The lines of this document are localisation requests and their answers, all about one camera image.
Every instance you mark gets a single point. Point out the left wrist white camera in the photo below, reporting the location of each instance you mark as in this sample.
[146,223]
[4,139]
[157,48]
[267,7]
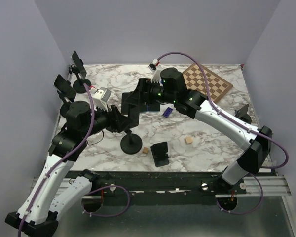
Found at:
[100,97]

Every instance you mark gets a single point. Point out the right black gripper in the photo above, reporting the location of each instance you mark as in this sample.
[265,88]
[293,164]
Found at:
[137,97]

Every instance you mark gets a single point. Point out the black phone blue edge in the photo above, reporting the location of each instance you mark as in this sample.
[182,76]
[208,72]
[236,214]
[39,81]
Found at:
[154,107]

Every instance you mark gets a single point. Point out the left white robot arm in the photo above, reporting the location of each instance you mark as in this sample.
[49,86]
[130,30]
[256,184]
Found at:
[40,214]

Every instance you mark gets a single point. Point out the light wooden cube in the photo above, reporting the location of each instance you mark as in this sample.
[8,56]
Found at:
[189,140]

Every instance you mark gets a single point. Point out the wooden chessboard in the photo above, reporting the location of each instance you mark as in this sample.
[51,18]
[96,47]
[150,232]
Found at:
[194,79]

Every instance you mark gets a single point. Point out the purple lego brick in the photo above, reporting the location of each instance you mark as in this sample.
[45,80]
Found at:
[167,112]

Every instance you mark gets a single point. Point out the aluminium extrusion rail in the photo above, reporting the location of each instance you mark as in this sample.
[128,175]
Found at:
[272,186]

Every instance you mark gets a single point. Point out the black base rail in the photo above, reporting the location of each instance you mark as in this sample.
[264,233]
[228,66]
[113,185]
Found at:
[169,188]

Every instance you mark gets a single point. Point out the black folding phone stand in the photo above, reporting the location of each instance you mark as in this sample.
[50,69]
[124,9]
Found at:
[160,154]

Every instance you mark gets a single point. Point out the round stand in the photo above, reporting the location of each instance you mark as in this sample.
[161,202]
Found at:
[130,143]
[78,85]
[243,115]
[67,99]

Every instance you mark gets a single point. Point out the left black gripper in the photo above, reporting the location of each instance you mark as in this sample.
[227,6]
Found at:
[120,122]

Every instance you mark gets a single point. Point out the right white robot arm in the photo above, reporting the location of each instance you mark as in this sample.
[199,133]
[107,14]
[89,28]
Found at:
[168,86]

